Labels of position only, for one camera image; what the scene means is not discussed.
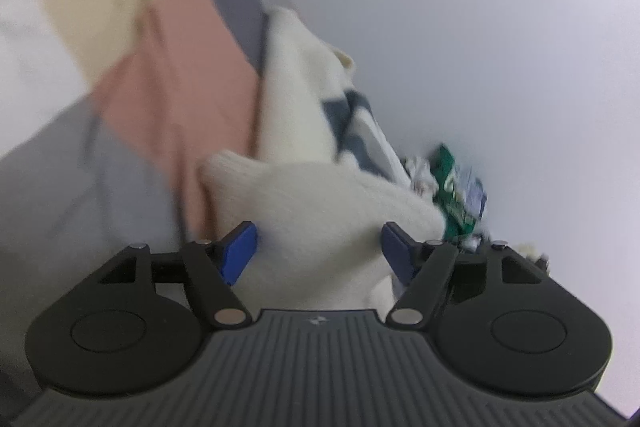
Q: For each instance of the white crumpled clothes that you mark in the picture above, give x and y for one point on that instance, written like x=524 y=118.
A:
x=419 y=174

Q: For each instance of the green shopping bag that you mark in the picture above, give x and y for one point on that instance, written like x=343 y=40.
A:
x=457 y=192

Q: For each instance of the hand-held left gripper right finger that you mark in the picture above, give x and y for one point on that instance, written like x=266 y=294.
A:
x=397 y=253

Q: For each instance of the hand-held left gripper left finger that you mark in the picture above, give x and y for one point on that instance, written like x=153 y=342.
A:
x=241 y=252

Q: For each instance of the patchwork bed cover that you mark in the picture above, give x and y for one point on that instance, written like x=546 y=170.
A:
x=175 y=97

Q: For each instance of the cream knit sweater navy stripes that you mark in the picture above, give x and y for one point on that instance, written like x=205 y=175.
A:
x=320 y=217

